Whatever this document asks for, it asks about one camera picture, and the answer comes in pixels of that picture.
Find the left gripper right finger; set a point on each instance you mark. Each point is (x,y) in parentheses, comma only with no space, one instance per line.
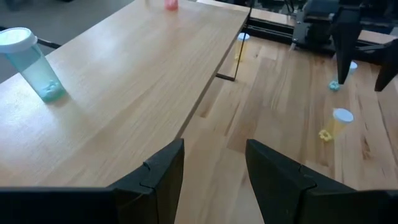
(273,186)

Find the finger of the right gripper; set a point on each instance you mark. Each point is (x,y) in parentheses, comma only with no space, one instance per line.
(390,62)
(345,43)

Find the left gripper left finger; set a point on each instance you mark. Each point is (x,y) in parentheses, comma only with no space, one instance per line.
(155,193)

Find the blue medicine bottle white cap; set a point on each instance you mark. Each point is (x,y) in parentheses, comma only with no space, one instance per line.
(37,74)
(353,66)

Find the pale yellow medicine bottle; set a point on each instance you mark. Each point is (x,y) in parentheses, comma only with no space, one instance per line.
(241,46)
(339,119)

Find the pink medicine bottle white cap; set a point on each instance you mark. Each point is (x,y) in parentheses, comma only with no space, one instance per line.
(171,3)

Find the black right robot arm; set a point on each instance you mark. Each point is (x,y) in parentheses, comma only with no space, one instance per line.
(311,28)

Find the black aluminium table frame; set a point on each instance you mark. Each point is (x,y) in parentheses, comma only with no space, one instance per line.
(270,31)

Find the wooden shelf black metal frame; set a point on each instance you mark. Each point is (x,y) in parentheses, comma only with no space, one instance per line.
(124,77)

